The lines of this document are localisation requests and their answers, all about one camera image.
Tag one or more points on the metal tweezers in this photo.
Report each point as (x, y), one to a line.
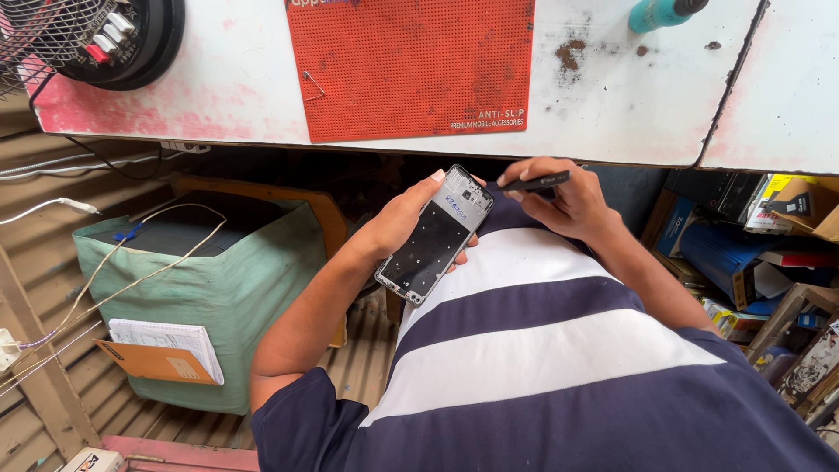
(313, 86)

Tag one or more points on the black table fan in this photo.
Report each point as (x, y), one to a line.
(98, 36)

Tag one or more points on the teal bottle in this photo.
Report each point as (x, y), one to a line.
(662, 13)

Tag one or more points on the white printed box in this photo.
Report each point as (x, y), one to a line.
(92, 461)

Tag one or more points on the white wall plug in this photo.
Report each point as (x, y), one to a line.
(8, 349)

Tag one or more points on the black pry tool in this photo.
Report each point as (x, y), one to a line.
(534, 182)

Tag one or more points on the phone frame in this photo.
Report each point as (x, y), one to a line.
(436, 234)

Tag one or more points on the navy white striped shirt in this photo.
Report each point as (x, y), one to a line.
(544, 367)

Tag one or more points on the heap of boxes and packets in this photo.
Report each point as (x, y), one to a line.
(754, 262)

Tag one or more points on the person's left hand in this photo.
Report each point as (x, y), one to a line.
(393, 223)

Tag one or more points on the orange envelope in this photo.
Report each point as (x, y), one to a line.
(154, 364)

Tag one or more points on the green cloth covered box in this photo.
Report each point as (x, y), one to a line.
(210, 295)

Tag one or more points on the red anti-slip mat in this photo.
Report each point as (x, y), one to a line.
(413, 65)

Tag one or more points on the white power strip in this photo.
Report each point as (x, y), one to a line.
(185, 147)

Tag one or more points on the person's right hand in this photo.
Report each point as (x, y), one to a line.
(567, 203)

